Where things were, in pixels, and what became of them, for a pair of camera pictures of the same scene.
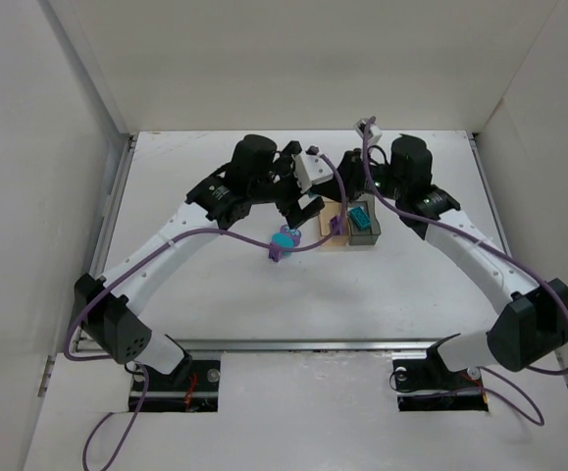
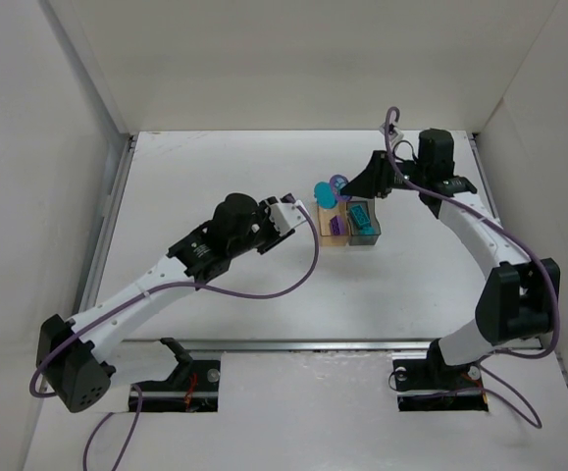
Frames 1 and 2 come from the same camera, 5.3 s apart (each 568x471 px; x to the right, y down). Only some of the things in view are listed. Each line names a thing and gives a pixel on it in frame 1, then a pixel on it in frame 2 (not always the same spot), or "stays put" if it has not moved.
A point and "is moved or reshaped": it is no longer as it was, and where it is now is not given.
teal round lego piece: [284, 240] → [325, 194]
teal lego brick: [361, 217] stays put
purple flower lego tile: [294, 234] is moved or reshaped
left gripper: [292, 199] → [268, 240]
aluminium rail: [95, 346] stays put
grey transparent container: [362, 224] stays put
